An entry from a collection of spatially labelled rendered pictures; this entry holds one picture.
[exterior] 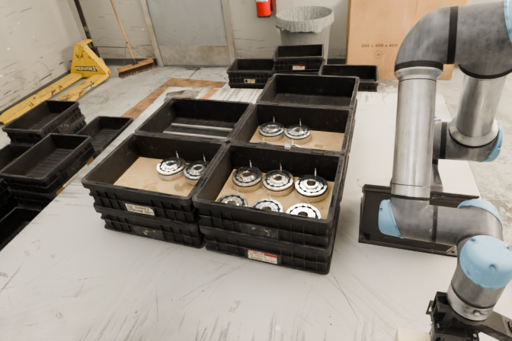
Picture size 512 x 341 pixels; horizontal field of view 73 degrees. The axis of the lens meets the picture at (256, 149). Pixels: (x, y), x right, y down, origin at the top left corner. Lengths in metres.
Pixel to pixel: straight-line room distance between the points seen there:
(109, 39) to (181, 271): 4.27
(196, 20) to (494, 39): 3.83
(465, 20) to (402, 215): 0.40
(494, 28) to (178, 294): 0.99
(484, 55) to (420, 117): 0.16
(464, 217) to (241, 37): 3.74
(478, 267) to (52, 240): 1.28
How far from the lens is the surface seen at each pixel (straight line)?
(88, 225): 1.44
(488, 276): 0.70
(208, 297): 1.08
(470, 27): 0.81
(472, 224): 0.78
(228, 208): 0.97
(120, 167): 1.37
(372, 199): 1.05
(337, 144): 1.35
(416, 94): 0.79
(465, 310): 0.78
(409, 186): 0.77
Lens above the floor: 1.60
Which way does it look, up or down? 35 degrees down
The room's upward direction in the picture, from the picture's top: 7 degrees counter-clockwise
